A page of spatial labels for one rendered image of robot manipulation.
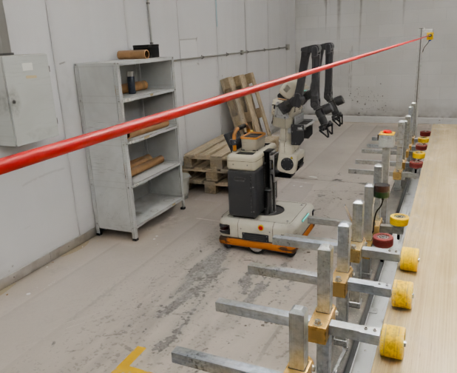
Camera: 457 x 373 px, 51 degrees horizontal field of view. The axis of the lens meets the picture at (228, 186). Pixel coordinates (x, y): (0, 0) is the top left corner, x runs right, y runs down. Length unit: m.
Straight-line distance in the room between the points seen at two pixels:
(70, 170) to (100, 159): 0.27
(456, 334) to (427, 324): 0.08
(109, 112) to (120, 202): 0.80
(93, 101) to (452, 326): 3.40
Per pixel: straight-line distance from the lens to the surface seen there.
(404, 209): 3.20
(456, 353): 1.42
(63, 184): 4.25
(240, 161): 3.77
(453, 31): 9.58
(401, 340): 1.31
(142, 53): 4.52
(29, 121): 3.66
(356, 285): 1.55
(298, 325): 1.11
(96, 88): 4.20
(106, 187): 4.38
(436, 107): 9.69
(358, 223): 1.78
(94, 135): 0.30
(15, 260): 4.01
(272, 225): 3.81
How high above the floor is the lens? 1.70
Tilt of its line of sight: 17 degrees down
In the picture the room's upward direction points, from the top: 3 degrees counter-clockwise
